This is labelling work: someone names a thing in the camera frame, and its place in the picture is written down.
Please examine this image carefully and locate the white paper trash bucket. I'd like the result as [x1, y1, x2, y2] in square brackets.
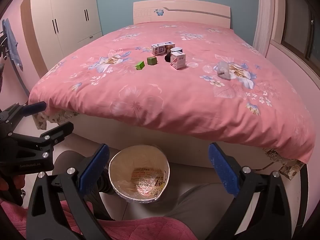
[108, 145, 170, 204]

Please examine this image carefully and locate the dark green cube block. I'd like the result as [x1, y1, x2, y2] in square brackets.
[147, 56, 157, 66]

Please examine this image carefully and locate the cream wardrobe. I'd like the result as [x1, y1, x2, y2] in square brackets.
[21, 0, 103, 76]

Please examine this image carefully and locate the light green toy brick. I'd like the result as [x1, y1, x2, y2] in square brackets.
[135, 61, 145, 70]

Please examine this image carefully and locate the pink floral bed quilt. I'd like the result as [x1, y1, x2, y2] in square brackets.
[29, 22, 316, 163]

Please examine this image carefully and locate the clear plastic cup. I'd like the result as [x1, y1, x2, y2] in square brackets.
[216, 61, 231, 80]

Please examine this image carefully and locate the pink wooden headboard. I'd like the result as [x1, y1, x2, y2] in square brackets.
[133, 0, 231, 29]

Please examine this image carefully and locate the floral bed sheet edge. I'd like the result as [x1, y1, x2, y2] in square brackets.
[33, 110, 304, 180]

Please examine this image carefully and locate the white window frame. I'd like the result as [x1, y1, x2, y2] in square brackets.
[253, 0, 319, 75]

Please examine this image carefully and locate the white blue round can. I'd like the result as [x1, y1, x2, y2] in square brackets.
[170, 47, 183, 53]

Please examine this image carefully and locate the blue hanging cloth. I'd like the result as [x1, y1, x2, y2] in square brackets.
[2, 18, 23, 71]

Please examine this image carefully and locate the person's left hand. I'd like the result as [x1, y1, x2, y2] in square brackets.
[0, 174, 25, 191]

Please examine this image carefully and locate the long white milk carton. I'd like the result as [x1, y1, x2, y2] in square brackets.
[151, 41, 176, 56]

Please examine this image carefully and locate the pink fuzzy garment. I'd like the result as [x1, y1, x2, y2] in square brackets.
[1, 200, 196, 240]

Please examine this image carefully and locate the small white red carton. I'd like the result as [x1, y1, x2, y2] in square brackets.
[170, 51, 186, 69]

